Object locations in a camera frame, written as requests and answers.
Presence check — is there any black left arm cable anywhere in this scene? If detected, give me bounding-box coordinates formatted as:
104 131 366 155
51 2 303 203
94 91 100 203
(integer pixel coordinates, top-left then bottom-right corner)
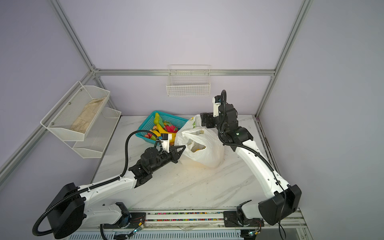
32 129 164 237

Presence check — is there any white wire wall basket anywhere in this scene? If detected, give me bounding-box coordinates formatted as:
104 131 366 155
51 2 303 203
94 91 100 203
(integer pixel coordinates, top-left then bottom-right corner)
166 65 211 97

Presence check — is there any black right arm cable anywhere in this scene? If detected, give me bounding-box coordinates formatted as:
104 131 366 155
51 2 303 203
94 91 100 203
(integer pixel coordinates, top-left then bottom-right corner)
217 89 287 240

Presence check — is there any lower white mesh shelf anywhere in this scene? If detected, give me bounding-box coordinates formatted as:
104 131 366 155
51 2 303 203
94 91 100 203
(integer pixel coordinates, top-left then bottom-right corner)
64 107 121 159

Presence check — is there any yellow fake banana bunch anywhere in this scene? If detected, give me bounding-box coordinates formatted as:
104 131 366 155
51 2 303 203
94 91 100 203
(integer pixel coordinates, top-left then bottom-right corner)
152 122 176 143

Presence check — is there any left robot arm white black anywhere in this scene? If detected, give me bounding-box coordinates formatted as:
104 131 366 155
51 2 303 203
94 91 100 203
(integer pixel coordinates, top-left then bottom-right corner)
33 134 186 239

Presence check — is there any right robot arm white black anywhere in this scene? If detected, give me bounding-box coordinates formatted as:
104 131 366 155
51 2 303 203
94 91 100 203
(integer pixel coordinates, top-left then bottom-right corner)
200 103 302 225

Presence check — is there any white lemon print plastic bag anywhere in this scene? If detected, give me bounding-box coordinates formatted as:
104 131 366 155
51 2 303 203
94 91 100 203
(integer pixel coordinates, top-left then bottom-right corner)
175 115 224 169

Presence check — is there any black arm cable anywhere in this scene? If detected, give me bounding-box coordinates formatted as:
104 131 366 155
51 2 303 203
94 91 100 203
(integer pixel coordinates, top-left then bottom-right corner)
217 89 287 240
32 129 164 237

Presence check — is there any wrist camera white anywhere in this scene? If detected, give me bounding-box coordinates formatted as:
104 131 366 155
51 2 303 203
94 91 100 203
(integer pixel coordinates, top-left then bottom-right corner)
213 95 222 118
161 134 173 153

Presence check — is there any white mesh shelf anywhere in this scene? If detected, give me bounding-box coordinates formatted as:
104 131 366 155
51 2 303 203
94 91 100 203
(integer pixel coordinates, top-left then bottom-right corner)
40 81 110 142
64 107 121 159

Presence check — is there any upper white mesh shelf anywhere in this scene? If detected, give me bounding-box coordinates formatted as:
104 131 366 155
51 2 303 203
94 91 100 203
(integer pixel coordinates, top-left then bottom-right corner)
40 81 110 142

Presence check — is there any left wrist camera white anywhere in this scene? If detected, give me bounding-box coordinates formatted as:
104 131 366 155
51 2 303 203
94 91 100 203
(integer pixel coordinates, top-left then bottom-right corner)
161 134 173 153

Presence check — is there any beige cloth in shelf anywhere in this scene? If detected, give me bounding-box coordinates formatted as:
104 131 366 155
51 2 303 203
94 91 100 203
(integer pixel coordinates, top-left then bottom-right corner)
70 97 106 134

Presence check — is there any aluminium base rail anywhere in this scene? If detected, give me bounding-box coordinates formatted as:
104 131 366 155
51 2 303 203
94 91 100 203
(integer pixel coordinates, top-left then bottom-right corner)
67 210 313 240

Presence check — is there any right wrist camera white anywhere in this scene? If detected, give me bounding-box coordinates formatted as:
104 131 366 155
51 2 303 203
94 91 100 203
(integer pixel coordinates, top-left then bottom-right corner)
213 95 222 118

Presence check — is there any pink fake dragon fruit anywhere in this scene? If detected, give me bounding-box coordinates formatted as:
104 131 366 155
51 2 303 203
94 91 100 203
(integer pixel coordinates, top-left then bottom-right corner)
165 125 179 133

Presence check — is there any green fake leafy fruit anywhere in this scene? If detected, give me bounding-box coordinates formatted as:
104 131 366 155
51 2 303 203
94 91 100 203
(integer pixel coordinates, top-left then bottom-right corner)
154 112 165 129

